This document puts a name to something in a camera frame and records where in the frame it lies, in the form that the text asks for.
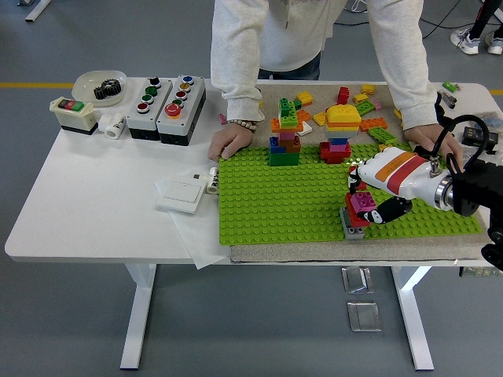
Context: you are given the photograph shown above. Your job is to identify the person's right hand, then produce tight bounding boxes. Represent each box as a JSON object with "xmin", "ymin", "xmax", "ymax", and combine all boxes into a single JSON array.
[{"xmin": 207, "ymin": 122, "xmax": 255, "ymax": 162}]

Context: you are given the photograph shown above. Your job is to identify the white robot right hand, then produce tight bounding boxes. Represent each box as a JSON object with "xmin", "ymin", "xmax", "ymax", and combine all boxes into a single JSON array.
[{"xmin": 347, "ymin": 148, "xmax": 453, "ymax": 225}]

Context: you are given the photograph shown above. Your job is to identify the person's left hand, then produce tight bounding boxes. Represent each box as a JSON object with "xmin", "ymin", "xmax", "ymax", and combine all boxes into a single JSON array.
[{"xmin": 403, "ymin": 123, "xmax": 465, "ymax": 174}]

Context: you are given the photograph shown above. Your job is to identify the magenta brick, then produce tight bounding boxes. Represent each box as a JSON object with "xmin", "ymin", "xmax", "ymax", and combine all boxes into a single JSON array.
[{"xmin": 351, "ymin": 191, "xmax": 377, "ymax": 213}]

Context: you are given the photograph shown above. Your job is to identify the long red brick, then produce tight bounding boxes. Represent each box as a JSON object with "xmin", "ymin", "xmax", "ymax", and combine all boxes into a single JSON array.
[{"xmin": 344, "ymin": 192, "xmax": 373, "ymax": 229}]

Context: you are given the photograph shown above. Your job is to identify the green studded baseplate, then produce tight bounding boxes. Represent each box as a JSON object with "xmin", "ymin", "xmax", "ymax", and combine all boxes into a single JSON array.
[{"xmin": 218, "ymin": 141, "xmax": 483, "ymax": 247}]

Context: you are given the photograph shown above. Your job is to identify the long orange brick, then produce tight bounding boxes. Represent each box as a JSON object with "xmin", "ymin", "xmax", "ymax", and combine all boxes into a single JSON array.
[{"xmin": 359, "ymin": 116, "xmax": 389, "ymax": 133}]

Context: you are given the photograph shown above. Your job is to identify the brick tower with green base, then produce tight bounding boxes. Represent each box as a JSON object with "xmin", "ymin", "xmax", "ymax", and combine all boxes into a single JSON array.
[{"xmin": 269, "ymin": 95, "xmax": 306, "ymax": 167}]

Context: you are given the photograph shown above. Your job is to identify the grey brick stack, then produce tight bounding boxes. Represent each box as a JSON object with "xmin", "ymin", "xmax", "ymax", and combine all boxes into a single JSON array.
[{"xmin": 339, "ymin": 207, "xmax": 365, "ymax": 240}]

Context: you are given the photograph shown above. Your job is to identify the brick tower with yellow roof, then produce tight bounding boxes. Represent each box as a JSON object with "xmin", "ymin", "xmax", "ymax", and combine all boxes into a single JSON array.
[{"xmin": 318, "ymin": 104, "xmax": 362, "ymax": 164}]

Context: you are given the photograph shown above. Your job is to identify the metal tool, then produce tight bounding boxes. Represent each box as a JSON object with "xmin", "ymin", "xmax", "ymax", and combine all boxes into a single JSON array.
[{"xmin": 438, "ymin": 90, "xmax": 457, "ymax": 110}]

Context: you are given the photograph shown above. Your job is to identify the black display device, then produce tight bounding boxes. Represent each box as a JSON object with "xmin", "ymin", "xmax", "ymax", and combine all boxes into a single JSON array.
[{"xmin": 461, "ymin": 125, "xmax": 500, "ymax": 152}]

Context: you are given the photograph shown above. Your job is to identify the white printed tube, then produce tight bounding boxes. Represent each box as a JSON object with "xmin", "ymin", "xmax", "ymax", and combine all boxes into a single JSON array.
[{"xmin": 205, "ymin": 167, "xmax": 220, "ymax": 195}]

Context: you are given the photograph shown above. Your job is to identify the control box with emergency stop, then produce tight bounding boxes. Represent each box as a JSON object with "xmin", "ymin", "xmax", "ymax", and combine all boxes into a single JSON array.
[{"xmin": 156, "ymin": 74, "xmax": 207, "ymax": 147}]

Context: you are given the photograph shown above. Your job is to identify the three-button control box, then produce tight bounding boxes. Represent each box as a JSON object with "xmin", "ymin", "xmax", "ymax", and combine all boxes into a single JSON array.
[{"xmin": 126, "ymin": 76, "xmax": 174, "ymax": 141}]

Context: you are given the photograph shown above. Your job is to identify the white paper sheet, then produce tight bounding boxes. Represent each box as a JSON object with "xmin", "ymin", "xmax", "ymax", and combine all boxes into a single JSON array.
[{"xmin": 153, "ymin": 168, "xmax": 231, "ymax": 270}]

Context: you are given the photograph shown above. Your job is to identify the metal floor plate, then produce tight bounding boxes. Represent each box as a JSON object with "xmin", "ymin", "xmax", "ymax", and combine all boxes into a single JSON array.
[
  {"xmin": 340, "ymin": 265, "xmax": 376, "ymax": 295},
  {"xmin": 346, "ymin": 300, "xmax": 383, "ymax": 333}
]

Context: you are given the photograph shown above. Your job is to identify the person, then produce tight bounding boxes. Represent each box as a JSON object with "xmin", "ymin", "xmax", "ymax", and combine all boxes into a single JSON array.
[
  {"xmin": 210, "ymin": 0, "xmax": 440, "ymax": 130},
  {"xmin": 450, "ymin": 0, "xmax": 503, "ymax": 56}
]

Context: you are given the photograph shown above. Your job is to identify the white pipe fitting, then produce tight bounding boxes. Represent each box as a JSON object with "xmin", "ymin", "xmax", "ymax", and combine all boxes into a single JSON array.
[{"xmin": 97, "ymin": 112, "xmax": 127, "ymax": 140}]

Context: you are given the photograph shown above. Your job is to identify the black gears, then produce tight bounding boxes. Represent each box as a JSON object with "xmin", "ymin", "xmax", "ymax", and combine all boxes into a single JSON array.
[{"xmin": 93, "ymin": 78, "xmax": 123, "ymax": 101}]

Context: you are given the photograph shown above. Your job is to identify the white table leg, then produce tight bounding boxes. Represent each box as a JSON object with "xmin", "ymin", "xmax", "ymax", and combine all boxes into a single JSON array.
[
  {"xmin": 391, "ymin": 265, "xmax": 435, "ymax": 372},
  {"xmin": 119, "ymin": 263, "xmax": 158, "ymax": 371}
]

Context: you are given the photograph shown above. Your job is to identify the white bowl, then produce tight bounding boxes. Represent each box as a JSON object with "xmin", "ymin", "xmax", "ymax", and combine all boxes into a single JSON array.
[{"xmin": 72, "ymin": 69, "xmax": 129, "ymax": 108}]

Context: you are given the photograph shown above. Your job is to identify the white desk foot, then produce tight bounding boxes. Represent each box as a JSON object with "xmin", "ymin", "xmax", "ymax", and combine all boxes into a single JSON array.
[{"xmin": 24, "ymin": 0, "xmax": 52, "ymax": 23}]

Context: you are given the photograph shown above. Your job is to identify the bead bracelet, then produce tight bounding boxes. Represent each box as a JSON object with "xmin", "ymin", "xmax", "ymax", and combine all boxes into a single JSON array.
[{"xmin": 227, "ymin": 119, "xmax": 259, "ymax": 132}]

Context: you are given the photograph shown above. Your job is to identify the white wall switch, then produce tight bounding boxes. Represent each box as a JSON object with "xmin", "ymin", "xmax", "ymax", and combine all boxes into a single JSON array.
[{"xmin": 156, "ymin": 178, "xmax": 208, "ymax": 215}]

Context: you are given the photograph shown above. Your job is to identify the red green switch box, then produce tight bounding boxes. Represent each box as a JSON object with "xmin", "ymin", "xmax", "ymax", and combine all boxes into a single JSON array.
[{"xmin": 50, "ymin": 96, "xmax": 99, "ymax": 136}]

